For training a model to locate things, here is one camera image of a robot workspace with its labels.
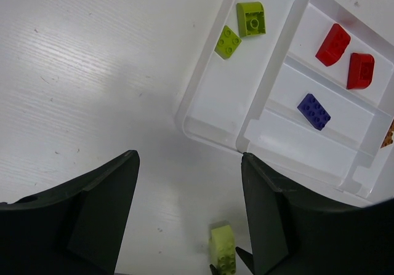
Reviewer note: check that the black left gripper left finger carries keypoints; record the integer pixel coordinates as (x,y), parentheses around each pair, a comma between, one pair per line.
(76,227)

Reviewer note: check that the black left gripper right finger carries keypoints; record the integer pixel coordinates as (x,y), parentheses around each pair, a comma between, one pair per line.
(294,230)

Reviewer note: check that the purple lego brick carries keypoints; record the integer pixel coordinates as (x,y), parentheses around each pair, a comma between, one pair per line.
(314,112)

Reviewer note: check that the brown lego plate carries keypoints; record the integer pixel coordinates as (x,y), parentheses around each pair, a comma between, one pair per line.
(388,140)

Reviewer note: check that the red curved lego brick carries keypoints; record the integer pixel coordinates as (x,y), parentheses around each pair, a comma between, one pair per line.
(361,70)

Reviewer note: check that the red lego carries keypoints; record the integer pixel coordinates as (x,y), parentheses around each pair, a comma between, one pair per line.
(333,46)

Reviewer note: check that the lime green square lego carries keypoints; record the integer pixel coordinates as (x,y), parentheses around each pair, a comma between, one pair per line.
(227,43)

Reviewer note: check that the lime green curved lego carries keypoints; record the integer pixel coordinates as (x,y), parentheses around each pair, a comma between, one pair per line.
(251,19)

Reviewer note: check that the pale green long lego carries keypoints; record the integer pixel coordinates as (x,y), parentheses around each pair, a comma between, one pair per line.
(222,250)

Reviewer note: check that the white compartment tray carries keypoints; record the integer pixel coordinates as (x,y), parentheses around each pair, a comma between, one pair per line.
(248,103)

